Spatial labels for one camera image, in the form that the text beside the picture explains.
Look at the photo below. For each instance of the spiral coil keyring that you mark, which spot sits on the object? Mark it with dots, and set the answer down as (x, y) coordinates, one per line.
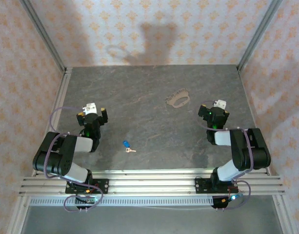
(176, 94)

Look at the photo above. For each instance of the blue-capped metal key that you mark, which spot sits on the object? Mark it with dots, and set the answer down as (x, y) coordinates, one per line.
(125, 143)

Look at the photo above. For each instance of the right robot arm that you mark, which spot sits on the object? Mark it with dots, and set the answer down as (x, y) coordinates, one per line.
(246, 151)

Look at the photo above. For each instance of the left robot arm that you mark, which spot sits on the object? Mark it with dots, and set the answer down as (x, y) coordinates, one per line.
(66, 156)

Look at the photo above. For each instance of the black base controller board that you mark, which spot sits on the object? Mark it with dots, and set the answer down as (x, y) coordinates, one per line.
(90, 200)
(218, 203)

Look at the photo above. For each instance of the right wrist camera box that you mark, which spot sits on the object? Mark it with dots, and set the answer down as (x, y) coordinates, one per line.
(220, 103)

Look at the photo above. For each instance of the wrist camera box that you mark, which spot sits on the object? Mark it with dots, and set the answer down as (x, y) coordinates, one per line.
(90, 107)
(220, 103)

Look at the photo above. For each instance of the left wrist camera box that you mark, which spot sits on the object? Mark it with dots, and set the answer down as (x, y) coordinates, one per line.
(90, 107)

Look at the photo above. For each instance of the aluminium side rail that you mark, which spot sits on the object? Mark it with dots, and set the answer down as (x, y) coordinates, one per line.
(60, 97)

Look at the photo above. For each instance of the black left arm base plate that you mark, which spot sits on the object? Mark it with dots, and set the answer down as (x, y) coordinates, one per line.
(103, 186)

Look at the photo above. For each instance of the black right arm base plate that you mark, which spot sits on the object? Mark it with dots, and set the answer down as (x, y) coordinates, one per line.
(199, 185)

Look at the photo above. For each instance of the aluminium mounting rail beam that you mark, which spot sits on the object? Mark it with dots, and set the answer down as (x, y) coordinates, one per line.
(151, 182)

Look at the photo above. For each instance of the aluminium corner post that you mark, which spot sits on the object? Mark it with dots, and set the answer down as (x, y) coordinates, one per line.
(258, 34)
(44, 34)

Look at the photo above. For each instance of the aluminium frame leg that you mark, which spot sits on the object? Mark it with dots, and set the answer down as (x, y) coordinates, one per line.
(17, 217)
(283, 217)

